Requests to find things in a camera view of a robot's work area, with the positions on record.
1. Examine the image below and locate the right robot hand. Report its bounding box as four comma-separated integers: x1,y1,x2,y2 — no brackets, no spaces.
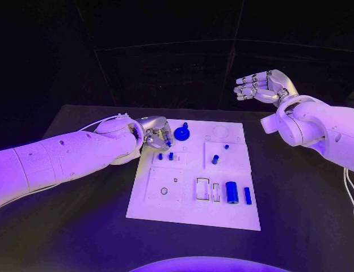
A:
232,69,300,107

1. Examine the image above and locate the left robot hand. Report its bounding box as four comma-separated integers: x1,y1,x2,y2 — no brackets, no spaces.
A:
134,115,176,150

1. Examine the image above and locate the white task board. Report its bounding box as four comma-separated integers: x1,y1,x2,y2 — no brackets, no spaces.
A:
125,118,261,232

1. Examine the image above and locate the blue gear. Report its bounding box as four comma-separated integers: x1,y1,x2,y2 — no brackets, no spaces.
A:
173,122,190,142

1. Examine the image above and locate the blue long thick cylinder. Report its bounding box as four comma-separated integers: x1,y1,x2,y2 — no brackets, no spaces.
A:
225,181,239,205

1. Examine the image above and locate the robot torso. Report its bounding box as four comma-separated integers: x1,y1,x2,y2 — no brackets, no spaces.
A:
128,256,290,272

